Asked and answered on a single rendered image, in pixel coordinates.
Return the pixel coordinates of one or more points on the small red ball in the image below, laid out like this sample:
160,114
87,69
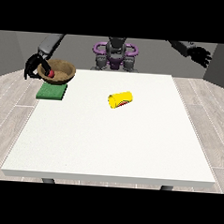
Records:
51,74

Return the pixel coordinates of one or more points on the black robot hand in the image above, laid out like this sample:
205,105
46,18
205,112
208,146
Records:
32,65
201,56

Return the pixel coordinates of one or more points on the brown wooden bowl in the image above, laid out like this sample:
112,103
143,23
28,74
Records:
60,70

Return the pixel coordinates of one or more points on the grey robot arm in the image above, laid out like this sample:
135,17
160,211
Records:
181,47
49,45

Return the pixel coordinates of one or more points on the green square pad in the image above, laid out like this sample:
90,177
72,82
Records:
51,91

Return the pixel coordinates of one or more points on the yellow cup with melon print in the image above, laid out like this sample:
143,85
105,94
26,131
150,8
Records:
119,99

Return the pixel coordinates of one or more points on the grey robot trunk purple rings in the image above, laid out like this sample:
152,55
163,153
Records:
115,56

